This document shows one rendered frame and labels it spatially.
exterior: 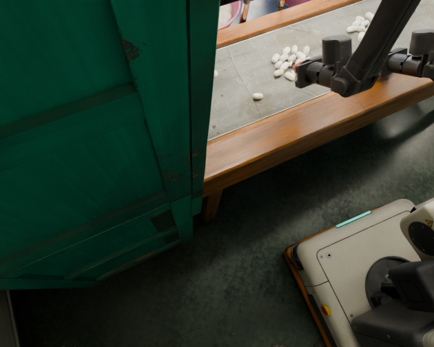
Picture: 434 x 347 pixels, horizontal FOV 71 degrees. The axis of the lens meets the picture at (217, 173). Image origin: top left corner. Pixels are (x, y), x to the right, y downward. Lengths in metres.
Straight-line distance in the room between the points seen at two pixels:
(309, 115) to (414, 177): 1.18
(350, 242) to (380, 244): 0.13
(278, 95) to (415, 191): 1.23
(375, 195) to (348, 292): 0.68
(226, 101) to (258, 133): 0.16
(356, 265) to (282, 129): 0.74
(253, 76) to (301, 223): 0.90
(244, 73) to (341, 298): 0.96
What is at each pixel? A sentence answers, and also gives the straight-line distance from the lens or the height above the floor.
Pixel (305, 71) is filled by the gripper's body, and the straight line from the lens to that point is 0.93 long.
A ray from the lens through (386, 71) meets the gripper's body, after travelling 1.16.
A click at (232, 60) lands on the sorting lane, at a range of 1.10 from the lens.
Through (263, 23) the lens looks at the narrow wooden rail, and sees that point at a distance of 1.19.
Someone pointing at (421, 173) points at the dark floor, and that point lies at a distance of 2.12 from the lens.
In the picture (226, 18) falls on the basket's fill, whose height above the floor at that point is 0.73.
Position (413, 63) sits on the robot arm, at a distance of 1.10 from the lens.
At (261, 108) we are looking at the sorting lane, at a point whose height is 0.74.
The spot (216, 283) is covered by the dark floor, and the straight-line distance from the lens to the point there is 1.57.
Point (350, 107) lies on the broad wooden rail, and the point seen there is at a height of 0.76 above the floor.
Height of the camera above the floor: 1.57
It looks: 70 degrees down
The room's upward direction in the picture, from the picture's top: 12 degrees clockwise
